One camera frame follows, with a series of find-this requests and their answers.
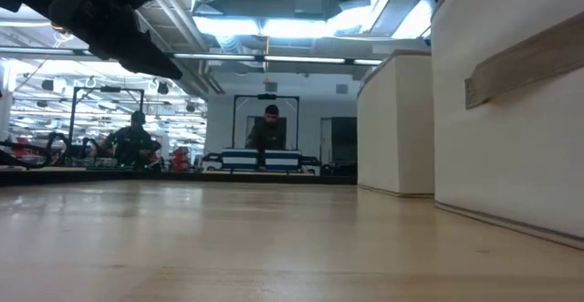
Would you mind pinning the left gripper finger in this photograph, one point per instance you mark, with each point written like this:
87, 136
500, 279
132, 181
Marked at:
146, 60

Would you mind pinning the person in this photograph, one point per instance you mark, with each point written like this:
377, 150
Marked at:
266, 135
130, 144

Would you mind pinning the ceiling light panel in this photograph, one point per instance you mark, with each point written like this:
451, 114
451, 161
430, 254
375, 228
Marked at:
296, 28
226, 26

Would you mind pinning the blue white striped box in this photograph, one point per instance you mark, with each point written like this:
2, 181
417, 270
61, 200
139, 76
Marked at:
239, 160
283, 160

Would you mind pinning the fluorescent light tube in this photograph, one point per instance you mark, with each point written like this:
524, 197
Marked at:
301, 59

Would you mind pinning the grey ceiling unit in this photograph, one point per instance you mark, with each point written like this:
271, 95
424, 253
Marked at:
310, 1

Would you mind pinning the dark cabinet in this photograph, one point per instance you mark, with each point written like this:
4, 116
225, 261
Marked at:
344, 147

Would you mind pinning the cream fabric storage bin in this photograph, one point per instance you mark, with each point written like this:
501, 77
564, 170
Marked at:
397, 133
502, 165

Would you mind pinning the black station gantry frame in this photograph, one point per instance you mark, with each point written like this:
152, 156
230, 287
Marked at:
109, 89
267, 96

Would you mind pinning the grey wall vent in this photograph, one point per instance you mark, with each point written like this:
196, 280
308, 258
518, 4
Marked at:
271, 87
341, 88

